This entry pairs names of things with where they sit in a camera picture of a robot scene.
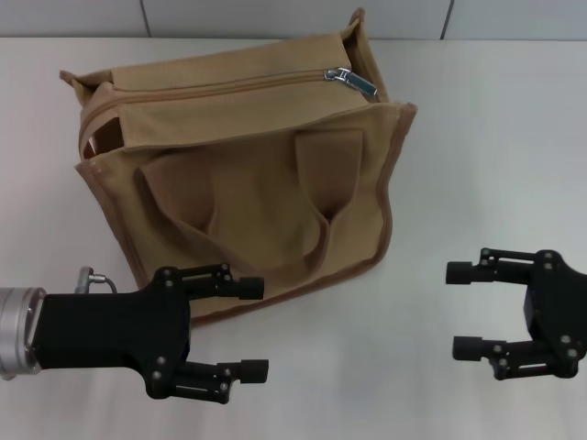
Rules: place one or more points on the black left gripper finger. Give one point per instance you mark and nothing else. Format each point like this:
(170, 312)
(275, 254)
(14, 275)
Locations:
(254, 371)

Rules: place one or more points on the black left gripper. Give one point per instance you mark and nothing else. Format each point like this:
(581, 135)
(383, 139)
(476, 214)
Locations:
(110, 330)

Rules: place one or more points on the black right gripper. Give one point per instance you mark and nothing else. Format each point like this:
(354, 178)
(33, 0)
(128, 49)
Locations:
(559, 311)

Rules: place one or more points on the khaki canvas food bag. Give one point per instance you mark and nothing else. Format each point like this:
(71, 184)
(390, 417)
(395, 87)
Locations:
(257, 183)

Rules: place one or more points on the silver zipper pull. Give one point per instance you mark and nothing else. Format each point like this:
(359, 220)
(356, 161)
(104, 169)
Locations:
(353, 81)

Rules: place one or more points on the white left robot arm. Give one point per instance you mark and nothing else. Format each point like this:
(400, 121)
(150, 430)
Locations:
(16, 330)

